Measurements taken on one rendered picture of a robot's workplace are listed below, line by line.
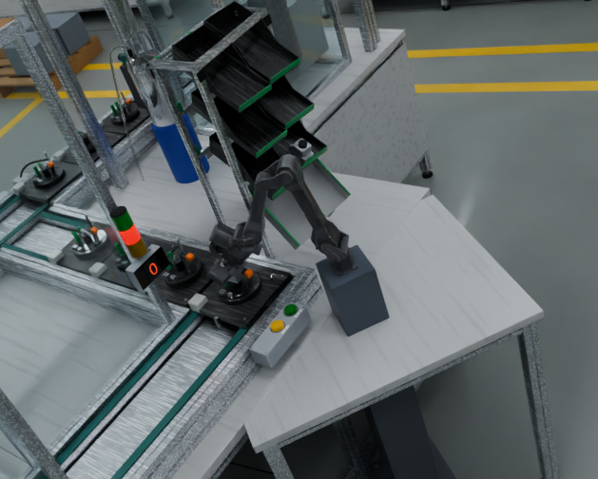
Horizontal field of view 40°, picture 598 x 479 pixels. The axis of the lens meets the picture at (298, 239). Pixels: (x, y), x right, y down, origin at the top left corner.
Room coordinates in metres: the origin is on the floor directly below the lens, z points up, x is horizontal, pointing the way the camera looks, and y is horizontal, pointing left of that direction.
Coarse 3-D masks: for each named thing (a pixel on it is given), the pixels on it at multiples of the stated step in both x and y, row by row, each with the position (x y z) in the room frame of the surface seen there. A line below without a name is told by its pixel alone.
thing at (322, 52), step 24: (144, 0) 3.33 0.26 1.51; (168, 0) 3.22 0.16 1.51; (192, 0) 3.13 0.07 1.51; (240, 0) 3.11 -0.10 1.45; (264, 0) 3.20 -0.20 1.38; (288, 0) 3.29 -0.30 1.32; (312, 0) 3.39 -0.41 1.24; (168, 24) 3.27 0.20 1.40; (192, 24) 3.16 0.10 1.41; (312, 24) 3.36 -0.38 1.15; (336, 24) 3.47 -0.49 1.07; (312, 48) 3.33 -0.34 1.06; (336, 48) 3.44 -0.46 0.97; (288, 72) 3.20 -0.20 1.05; (312, 72) 3.30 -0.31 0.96
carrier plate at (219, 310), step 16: (256, 272) 2.07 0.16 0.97; (272, 272) 2.04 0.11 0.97; (208, 288) 2.07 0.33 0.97; (272, 288) 1.96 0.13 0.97; (208, 304) 2.00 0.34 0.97; (224, 304) 1.97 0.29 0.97; (240, 304) 1.94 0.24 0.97; (256, 304) 1.92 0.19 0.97; (224, 320) 1.91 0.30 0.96; (240, 320) 1.87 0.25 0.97
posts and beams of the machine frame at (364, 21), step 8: (352, 0) 3.53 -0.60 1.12; (360, 0) 3.50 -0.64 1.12; (360, 8) 3.50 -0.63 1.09; (360, 16) 3.52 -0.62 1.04; (368, 16) 3.52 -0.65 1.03; (360, 24) 3.52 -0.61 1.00; (368, 24) 3.51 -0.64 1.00; (360, 32) 3.53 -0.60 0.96; (368, 32) 3.50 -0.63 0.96; (368, 40) 3.51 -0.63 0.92; (368, 48) 3.52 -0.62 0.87
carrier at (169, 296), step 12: (168, 252) 2.24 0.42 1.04; (192, 252) 2.30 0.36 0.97; (204, 252) 2.27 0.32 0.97; (180, 264) 2.19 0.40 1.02; (204, 264) 2.20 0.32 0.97; (168, 276) 2.17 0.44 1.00; (180, 276) 2.16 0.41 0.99; (192, 276) 2.14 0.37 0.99; (204, 276) 2.14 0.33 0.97; (168, 288) 2.15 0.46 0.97; (180, 288) 2.13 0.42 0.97; (192, 288) 2.10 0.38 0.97; (204, 288) 2.09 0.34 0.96; (168, 300) 2.09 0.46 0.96; (180, 300) 2.06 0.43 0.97
